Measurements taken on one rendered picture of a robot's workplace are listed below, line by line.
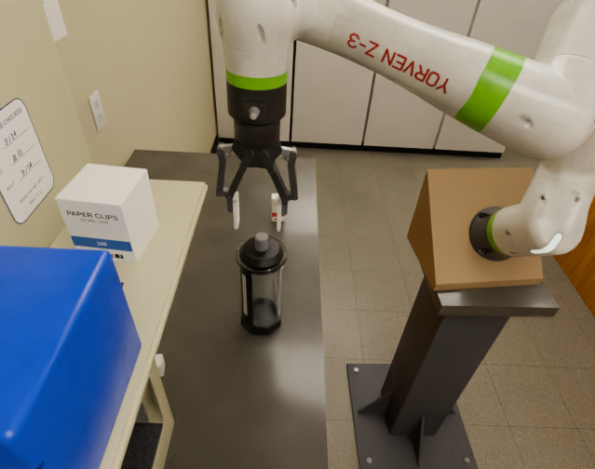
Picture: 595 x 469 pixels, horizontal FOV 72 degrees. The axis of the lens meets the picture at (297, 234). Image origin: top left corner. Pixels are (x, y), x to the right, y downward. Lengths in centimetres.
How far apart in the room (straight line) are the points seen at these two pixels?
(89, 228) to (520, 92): 56
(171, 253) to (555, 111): 53
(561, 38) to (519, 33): 285
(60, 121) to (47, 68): 4
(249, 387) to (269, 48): 66
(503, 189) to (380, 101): 231
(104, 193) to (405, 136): 340
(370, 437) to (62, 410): 176
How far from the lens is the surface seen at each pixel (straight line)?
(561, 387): 243
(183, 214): 40
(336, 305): 229
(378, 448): 192
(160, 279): 34
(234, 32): 60
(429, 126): 366
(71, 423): 23
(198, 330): 102
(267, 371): 94
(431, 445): 199
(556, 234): 103
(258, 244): 82
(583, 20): 77
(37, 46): 40
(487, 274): 122
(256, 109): 63
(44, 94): 40
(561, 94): 68
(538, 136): 67
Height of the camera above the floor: 175
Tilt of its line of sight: 41 degrees down
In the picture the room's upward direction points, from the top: 4 degrees clockwise
